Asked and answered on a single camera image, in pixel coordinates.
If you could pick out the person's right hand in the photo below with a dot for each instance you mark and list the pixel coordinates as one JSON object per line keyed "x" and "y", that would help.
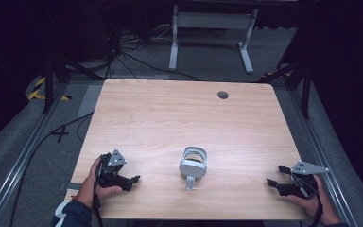
{"x": 318, "y": 205}

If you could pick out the black tripod stand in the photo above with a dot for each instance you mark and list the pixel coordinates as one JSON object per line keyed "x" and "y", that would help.
{"x": 305, "y": 91}
{"x": 48, "y": 85}

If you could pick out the yellow black floor tape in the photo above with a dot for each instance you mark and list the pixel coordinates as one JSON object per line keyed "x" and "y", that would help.
{"x": 35, "y": 93}

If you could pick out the aluminium floor rail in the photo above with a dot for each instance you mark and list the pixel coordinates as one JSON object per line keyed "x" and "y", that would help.
{"x": 19, "y": 164}
{"x": 321, "y": 157}

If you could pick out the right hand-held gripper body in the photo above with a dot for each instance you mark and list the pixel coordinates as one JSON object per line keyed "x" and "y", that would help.
{"x": 302, "y": 183}

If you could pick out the white metal stand frame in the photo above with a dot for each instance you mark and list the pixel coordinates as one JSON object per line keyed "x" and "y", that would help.
{"x": 212, "y": 20}

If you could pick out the person's left hand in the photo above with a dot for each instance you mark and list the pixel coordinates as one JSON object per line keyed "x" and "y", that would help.
{"x": 89, "y": 186}

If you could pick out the light grey handheld device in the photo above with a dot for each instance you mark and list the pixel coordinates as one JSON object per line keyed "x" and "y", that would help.
{"x": 193, "y": 167}

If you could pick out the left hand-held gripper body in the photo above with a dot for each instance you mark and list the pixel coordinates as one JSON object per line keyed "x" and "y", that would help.
{"x": 113, "y": 171}

